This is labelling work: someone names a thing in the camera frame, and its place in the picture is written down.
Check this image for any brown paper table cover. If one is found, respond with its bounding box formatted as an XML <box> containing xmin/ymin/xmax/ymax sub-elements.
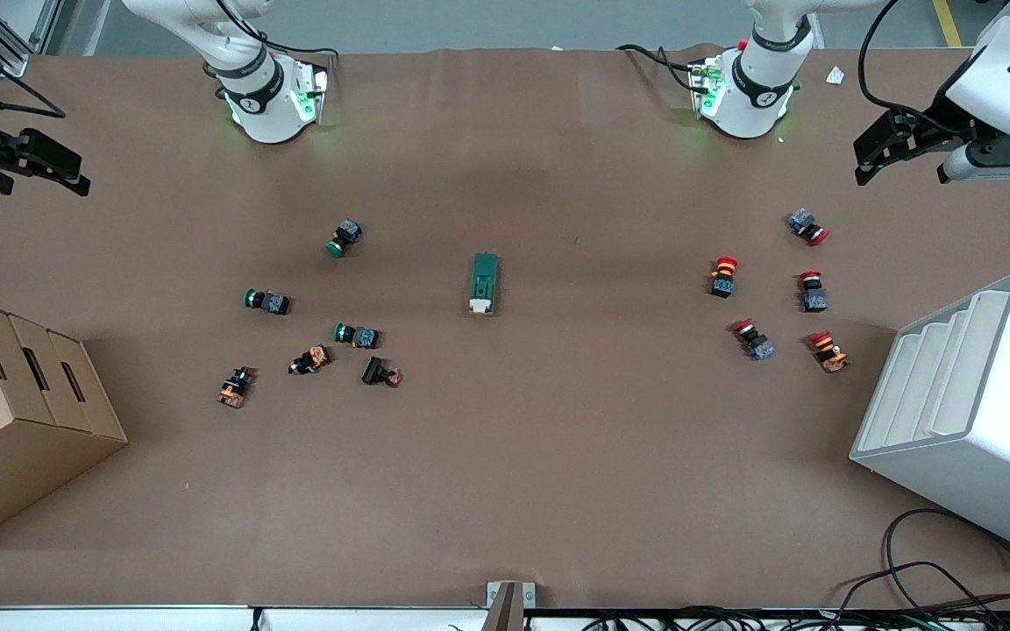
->
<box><xmin>0</xmin><ymin>46</ymin><xmax>1010</xmax><ymax>608</ymax></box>

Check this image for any white table edge rail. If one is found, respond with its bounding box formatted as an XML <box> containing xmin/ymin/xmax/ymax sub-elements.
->
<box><xmin>0</xmin><ymin>605</ymin><xmax>488</xmax><ymax>631</ymax></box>

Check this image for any red mushroom button orange block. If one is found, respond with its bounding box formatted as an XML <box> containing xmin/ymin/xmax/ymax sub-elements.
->
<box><xmin>808</xmin><ymin>330</ymin><xmax>851</xmax><ymax>375</ymax></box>

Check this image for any green push button switch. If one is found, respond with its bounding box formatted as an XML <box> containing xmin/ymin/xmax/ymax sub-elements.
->
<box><xmin>243</xmin><ymin>287</ymin><xmax>292</xmax><ymax>316</ymax></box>
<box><xmin>325</xmin><ymin>219</ymin><xmax>364</xmax><ymax>259</ymax></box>
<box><xmin>333</xmin><ymin>323</ymin><xmax>381</xmax><ymax>351</ymax></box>

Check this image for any brown cardboard box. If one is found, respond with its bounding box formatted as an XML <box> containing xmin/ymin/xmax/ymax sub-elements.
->
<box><xmin>0</xmin><ymin>293</ymin><xmax>129</xmax><ymax>551</ymax></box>

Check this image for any green load switch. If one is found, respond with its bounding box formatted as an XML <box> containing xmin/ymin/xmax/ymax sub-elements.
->
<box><xmin>468</xmin><ymin>252</ymin><xmax>500</xmax><ymax>317</ymax></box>

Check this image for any red push button black block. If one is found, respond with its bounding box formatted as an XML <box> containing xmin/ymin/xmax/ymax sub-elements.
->
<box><xmin>361</xmin><ymin>356</ymin><xmax>404</xmax><ymax>389</ymax></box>

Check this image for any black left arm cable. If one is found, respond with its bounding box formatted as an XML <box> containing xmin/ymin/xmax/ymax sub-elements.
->
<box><xmin>857</xmin><ymin>0</ymin><xmax>944</xmax><ymax>119</ymax></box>

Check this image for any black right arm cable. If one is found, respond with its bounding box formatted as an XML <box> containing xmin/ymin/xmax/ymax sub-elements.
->
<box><xmin>0</xmin><ymin>95</ymin><xmax>66</xmax><ymax>120</ymax></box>

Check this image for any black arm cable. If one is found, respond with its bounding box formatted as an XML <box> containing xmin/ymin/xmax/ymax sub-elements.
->
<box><xmin>857</xmin><ymin>0</ymin><xmax>944</xmax><ymax>119</ymax></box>
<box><xmin>0</xmin><ymin>95</ymin><xmax>66</xmax><ymax>120</ymax></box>

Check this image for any black base cable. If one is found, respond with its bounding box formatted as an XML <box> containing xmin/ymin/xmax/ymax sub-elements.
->
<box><xmin>616</xmin><ymin>44</ymin><xmax>701</xmax><ymax>94</ymax></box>

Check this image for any black looped floor cable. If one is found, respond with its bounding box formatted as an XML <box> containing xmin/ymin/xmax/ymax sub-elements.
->
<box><xmin>836</xmin><ymin>508</ymin><xmax>1010</xmax><ymax>616</ymax></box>

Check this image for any black push button orange block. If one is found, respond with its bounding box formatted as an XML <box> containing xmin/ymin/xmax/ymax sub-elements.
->
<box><xmin>217</xmin><ymin>366</ymin><xmax>256</xmax><ymax>409</ymax></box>
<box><xmin>288</xmin><ymin>345</ymin><xmax>332</xmax><ymax>377</ymax></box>

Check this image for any white compartment organizer box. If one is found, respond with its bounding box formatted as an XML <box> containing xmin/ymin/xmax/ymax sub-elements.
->
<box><xmin>850</xmin><ymin>271</ymin><xmax>1010</xmax><ymax>564</ymax></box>

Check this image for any grey metal bracket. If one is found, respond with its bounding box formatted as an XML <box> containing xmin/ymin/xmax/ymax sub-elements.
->
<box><xmin>485</xmin><ymin>581</ymin><xmax>537</xmax><ymax>631</ymax></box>

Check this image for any red push button grey block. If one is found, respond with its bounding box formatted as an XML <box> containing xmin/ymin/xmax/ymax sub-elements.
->
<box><xmin>787</xmin><ymin>208</ymin><xmax>830</xmax><ymax>247</ymax></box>
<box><xmin>799</xmin><ymin>271</ymin><xmax>829</xmax><ymax>314</ymax></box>
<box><xmin>730</xmin><ymin>318</ymin><xmax>776</xmax><ymax>363</ymax></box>

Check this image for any black cable bundle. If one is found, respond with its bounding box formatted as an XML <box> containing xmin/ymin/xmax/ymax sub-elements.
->
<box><xmin>580</xmin><ymin>605</ymin><xmax>1010</xmax><ymax>631</ymax></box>

